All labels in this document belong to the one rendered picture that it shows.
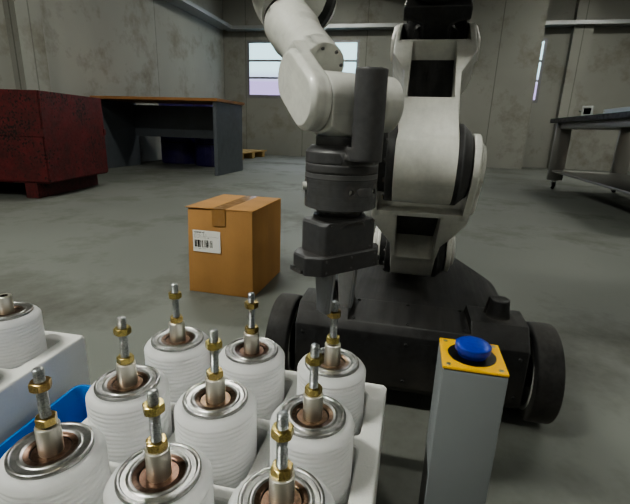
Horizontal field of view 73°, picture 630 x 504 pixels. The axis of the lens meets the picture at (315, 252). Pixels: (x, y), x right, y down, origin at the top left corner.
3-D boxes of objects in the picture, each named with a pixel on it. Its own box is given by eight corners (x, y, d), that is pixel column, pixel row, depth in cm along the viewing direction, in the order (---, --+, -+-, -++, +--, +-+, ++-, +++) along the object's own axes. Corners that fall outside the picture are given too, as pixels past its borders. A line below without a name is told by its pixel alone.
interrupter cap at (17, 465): (47, 421, 46) (46, 416, 46) (110, 432, 45) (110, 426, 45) (-17, 475, 39) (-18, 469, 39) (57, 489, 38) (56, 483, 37)
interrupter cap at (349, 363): (349, 348, 63) (349, 344, 63) (366, 376, 56) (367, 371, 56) (299, 353, 62) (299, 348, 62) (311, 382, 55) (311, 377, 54)
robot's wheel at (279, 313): (288, 352, 111) (289, 280, 105) (306, 355, 110) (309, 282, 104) (262, 397, 92) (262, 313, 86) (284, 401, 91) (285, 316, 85)
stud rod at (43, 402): (52, 431, 42) (41, 364, 40) (56, 436, 41) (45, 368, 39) (41, 437, 41) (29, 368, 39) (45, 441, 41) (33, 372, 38)
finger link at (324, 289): (318, 307, 57) (320, 263, 55) (333, 315, 55) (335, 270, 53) (308, 309, 56) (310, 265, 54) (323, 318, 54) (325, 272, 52)
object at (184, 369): (221, 450, 67) (217, 348, 62) (156, 470, 63) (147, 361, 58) (207, 414, 75) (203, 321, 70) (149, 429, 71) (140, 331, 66)
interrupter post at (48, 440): (50, 442, 43) (45, 414, 42) (71, 445, 43) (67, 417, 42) (31, 459, 41) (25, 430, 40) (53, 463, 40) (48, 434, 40)
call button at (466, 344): (452, 347, 52) (454, 332, 52) (486, 352, 51) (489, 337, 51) (454, 364, 48) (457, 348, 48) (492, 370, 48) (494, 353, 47)
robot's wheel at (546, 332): (504, 384, 100) (518, 305, 94) (527, 387, 99) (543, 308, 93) (525, 442, 81) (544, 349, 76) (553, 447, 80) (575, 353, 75)
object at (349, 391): (347, 442, 70) (353, 343, 65) (367, 488, 61) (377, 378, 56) (289, 450, 67) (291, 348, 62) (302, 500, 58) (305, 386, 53)
